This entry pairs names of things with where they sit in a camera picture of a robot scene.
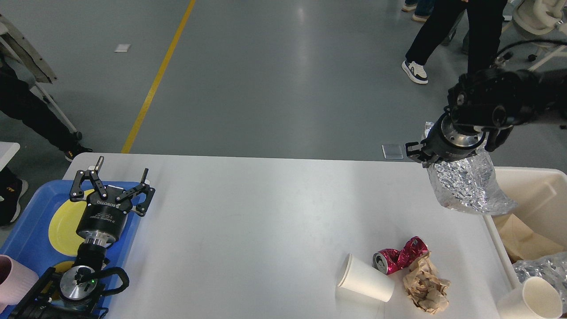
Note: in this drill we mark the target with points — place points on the crumpled brown paper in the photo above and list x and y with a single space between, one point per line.
423 286

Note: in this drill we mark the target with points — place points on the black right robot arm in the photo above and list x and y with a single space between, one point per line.
484 107

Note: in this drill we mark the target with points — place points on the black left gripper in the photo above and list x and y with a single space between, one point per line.
105 209

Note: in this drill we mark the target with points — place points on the white side table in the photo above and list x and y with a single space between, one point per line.
7 152

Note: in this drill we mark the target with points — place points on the grey chair at left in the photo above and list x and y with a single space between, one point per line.
15 46

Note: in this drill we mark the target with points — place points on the pink ribbed mug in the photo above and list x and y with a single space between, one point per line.
15 281

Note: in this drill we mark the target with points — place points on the white paper cup in bin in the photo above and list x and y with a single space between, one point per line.
534 299

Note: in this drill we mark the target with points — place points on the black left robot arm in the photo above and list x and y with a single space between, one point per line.
96 273

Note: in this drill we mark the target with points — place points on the blue plastic tray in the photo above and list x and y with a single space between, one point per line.
29 243

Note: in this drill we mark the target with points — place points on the crushed red can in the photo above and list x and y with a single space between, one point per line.
389 261

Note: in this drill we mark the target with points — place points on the foil sheet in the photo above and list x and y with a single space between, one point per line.
470 185

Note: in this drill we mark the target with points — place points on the yellow plate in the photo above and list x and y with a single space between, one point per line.
62 227

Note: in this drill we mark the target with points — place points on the brown paper bag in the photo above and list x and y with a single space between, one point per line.
521 242

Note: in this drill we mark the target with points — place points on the floor outlet plate left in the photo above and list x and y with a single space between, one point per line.
392 151

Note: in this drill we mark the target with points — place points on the beige plastic bin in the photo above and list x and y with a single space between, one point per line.
541 198

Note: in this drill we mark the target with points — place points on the foil tray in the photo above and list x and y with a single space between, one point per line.
551 268

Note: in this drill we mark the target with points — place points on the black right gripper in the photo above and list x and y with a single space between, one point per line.
444 143

